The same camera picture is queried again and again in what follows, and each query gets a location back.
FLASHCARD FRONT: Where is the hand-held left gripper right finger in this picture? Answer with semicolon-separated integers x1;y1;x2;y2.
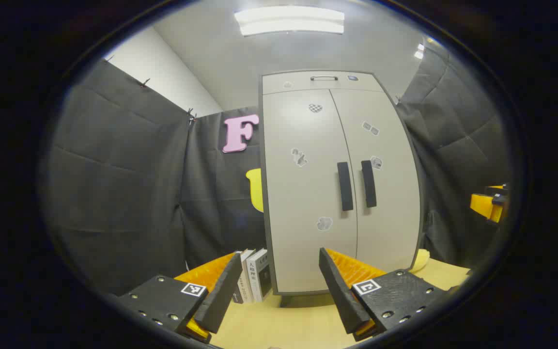
319;248;447;342

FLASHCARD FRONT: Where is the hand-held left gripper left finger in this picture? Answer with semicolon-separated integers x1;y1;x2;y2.
117;251;243;345

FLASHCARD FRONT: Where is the grey cabinet door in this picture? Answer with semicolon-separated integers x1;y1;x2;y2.
263;89;358;294
330;87;422;272

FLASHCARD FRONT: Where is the grey double-door shoe cabinet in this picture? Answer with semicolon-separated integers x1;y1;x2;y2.
259;70;425;307

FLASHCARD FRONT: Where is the yellow round sponge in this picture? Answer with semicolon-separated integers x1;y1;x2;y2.
409;249;430;273

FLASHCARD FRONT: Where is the black backdrop cloth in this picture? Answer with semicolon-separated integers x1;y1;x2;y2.
49;46;510;296

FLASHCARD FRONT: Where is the long ceiling light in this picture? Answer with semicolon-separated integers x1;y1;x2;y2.
234;6;345;37

